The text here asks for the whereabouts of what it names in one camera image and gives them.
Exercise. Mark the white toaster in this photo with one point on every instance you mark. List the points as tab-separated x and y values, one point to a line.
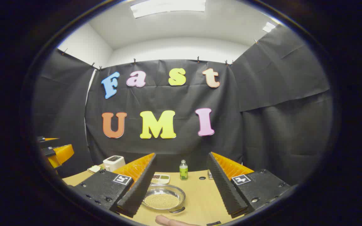
114	163

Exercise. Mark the green label drink bottle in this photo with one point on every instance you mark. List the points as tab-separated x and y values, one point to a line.
183	172

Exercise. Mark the pile of soybeans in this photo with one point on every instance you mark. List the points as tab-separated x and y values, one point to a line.
162	201

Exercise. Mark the small plate with sandwich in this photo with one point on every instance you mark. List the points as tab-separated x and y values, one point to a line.
94	169

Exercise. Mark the white divided bean tray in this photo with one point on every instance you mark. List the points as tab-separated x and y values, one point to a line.
161	179

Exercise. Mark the small ceiling light panel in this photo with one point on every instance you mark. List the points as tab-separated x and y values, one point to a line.
268	27

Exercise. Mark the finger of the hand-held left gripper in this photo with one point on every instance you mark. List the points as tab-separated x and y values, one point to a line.
47	142
62	154

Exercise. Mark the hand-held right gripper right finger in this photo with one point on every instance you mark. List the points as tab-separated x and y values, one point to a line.
223	188

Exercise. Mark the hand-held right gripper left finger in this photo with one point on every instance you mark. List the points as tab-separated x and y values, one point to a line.
140	188

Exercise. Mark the large ceiling light panel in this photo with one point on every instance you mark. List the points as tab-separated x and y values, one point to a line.
168	7

